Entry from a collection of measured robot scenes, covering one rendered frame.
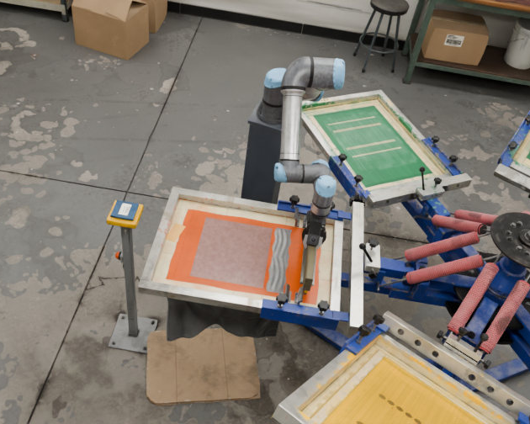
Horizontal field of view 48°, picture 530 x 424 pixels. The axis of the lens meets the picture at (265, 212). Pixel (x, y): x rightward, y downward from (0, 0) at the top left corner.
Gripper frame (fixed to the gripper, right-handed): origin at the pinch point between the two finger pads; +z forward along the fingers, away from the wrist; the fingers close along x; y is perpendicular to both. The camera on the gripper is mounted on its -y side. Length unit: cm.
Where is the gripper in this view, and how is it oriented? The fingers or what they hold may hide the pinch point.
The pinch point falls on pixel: (310, 248)
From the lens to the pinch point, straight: 246.4
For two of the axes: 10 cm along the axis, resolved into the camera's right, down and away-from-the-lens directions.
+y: 1.2, -6.9, 7.2
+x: -9.9, -1.7, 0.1
